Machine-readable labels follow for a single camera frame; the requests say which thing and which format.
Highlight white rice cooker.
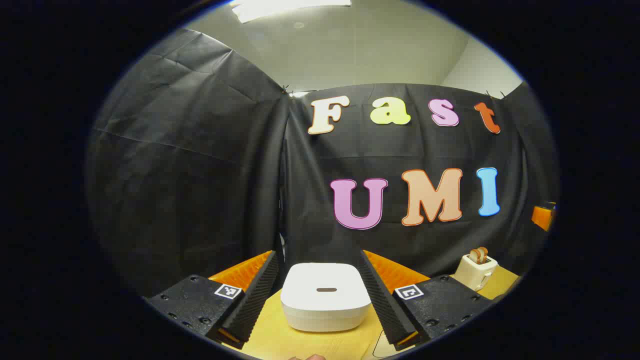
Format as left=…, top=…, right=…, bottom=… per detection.
left=280, top=262, right=373, bottom=333

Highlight white toaster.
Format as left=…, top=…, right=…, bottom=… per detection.
left=454, top=252, right=499, bottom=292

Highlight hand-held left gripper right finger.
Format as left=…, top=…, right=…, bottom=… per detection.
left=357, top=249, right=493, bottom=352

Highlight ceiling light panel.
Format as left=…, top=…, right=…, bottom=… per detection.
left=230, top=0, right=353, bottom=23

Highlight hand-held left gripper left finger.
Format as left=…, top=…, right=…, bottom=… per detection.
left=145, top=250, right=281, bottom=350

